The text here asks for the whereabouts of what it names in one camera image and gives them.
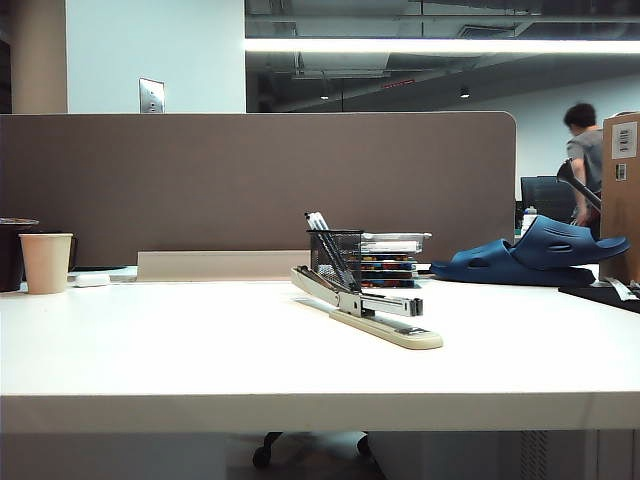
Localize beige long-reach stapler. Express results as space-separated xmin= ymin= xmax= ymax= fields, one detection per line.
xmin=290 ymin=265 xmax=445 ymax=351

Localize black mesh pen holder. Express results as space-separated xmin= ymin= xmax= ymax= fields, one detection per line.
xmin=306 ymin=228 xmax=365 ymax=292

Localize clear box with colourful contents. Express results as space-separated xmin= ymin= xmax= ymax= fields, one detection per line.
xmin=360 ymin=277 xmax=417 ymax=290
xmin=360 ymin=252 xmax=420 ymax=266
xmin=360 ymin=264 xmax=420 ymax=279

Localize stacked marker boxes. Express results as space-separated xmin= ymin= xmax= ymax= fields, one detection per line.
xmin=360 ymin=230 xmax=433 ymax=254

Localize brown desk divider panel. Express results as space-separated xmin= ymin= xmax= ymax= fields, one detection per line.
xmin=0 ymin=112 xmax=517 ymax=281

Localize blue foam slipper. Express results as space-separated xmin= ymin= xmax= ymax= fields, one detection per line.
xmin=430 ymin=238 xmax=596 ymax=287
xmin=509 ymin=215 xmax=632 ymax=271

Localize black mesh office chair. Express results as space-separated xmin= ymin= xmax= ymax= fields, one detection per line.
xmin=519 ymin=175 xmax=576 ymax=225

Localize beige paper cup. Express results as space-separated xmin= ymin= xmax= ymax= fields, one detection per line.
xmin=18 ymin=232 xmax=75 ymax=295

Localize person in grey shirt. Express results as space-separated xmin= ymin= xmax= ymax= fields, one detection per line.
xmin=563 ymin=102 xmax=606 ymax=236

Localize black desk mat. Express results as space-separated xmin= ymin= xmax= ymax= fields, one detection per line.
xmin=558 ymin=279 xmax=640 ymax=315

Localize brown cardboard box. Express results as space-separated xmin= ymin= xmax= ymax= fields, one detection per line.
xmin=599 ymin=112 xmax=640 ymax=282

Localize silver packet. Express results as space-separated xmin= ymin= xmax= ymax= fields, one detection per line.
xmin=604 ymin=276 xmax=640 ymax=302

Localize dark plastic cup with lid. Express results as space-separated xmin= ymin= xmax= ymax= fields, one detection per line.
xmin=0 ymin=216 xmax=40 ymax=293

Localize beige cable tray flap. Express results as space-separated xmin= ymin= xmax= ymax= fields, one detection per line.
xmin=136 ymin=249 xmax=314 ymax=282

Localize metal wall switch plate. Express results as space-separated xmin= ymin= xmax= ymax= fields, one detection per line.
xmin=138 ymin=76 xmax=167 ymax=114

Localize black grey handle pole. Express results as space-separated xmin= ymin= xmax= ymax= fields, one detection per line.
xmin=556 ymin=158 xmax=604 ymax=209

